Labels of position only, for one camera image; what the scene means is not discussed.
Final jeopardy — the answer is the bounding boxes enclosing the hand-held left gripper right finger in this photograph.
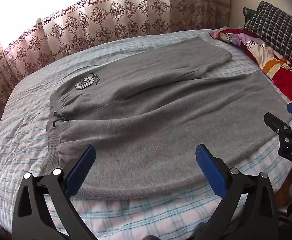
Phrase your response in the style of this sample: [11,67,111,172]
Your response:
[193,144,279,240]

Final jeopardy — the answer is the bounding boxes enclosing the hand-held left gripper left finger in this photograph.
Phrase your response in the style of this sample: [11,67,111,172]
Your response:
[12,144,99,240]

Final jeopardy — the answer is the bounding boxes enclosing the grey pants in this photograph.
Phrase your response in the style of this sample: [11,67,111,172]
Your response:
[40,36,292,200]

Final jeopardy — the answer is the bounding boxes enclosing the colourful patchwork quilt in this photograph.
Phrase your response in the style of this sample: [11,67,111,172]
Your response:
[208,28,292,110]

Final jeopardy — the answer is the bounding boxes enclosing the plaid bed sheet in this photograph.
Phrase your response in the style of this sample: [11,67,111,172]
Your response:
[0,26,292,240]

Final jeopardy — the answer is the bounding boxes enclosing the black white plaid pillow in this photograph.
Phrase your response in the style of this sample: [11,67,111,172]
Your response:
[243,0,292,64]

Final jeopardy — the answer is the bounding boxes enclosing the dark green cloth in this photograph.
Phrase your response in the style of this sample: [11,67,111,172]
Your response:
[243,7,255,28]

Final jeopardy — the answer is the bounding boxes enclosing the patterned brown curtain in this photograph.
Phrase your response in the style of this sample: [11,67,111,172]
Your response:
[0,0,231,125]

